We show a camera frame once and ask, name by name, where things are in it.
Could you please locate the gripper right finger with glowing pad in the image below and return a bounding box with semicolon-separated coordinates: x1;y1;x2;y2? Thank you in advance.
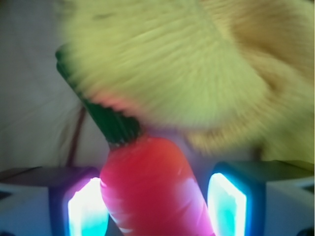
207;161;315;236

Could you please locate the yellow microfiber cloth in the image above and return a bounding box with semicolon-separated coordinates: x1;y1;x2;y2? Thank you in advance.
59;0;315;163

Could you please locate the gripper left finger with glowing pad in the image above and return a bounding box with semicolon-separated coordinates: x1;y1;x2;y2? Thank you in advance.
0;167;109;236

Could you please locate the orange toy carrot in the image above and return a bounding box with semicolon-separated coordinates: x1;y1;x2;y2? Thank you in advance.
55;45;214;236

